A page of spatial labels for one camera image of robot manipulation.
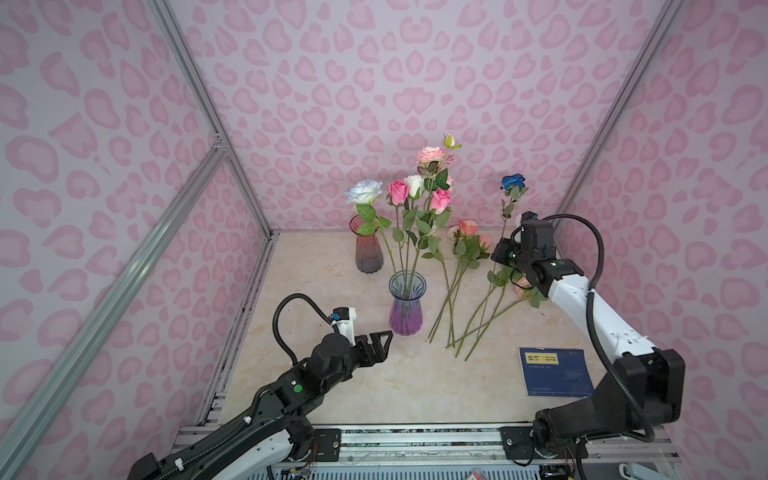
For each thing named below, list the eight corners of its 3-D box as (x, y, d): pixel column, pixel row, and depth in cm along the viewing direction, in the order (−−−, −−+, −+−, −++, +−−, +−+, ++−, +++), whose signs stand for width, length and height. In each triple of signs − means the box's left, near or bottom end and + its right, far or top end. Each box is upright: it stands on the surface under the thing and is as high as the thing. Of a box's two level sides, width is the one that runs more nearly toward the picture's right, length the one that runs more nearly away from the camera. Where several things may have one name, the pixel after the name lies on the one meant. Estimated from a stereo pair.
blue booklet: (529, 396, 83) (532, 393, 81) (517, 352, 91) (520, 348, 89) (595, 396, 83) (600, 393, 80) (577, 351, 91) (581, 348, 89)
